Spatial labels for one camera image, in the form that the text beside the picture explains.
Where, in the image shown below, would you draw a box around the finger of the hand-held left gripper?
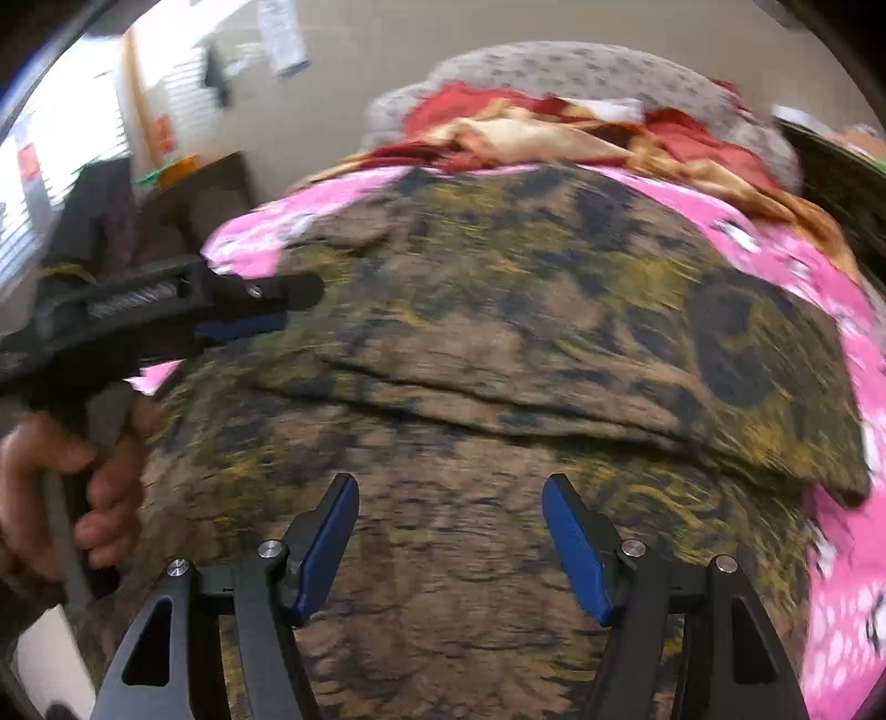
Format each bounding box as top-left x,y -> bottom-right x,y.
192,310 -> 289,346
206,271 -> 326,314

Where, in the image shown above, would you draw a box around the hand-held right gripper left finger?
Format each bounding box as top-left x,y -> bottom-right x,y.
90,472 -> 361,720

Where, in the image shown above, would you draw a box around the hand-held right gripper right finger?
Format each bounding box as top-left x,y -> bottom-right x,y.
542,472 -> 811,720

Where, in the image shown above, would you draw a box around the brown patterned garment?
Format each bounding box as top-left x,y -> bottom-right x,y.
90,161 -> 874,720

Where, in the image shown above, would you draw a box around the person's left hand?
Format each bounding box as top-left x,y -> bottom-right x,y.
0,397 -> 165,584

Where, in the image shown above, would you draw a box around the dark wooden cabinet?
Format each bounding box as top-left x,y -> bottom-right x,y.
137,151 -> 262,279

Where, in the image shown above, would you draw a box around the orange items on cabinet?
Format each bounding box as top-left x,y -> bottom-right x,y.
135,114 -> 203,189

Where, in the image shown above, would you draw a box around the window with blinds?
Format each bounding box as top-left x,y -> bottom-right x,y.
0,61 -> 141,293

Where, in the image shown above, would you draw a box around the pink penguin blanket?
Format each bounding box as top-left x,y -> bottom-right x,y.
130,162 -> 886,720

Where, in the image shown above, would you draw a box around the red and gold blanket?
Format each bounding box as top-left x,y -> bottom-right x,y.
360,79 -> 865,286

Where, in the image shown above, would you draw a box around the grey patterned pillow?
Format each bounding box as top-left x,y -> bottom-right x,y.
363,40 -> 805,189

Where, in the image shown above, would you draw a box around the white pillow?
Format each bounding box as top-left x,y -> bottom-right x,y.
573,97 -> 646,124

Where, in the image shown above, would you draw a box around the dark furniture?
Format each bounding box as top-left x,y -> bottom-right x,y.
770,104 -> 886,233

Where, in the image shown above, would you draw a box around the black wall-mounted object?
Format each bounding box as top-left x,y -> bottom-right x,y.
202,42 -> 234,110

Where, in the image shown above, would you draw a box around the paper sheet on wall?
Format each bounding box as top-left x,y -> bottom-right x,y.
255,0 -> 310,79

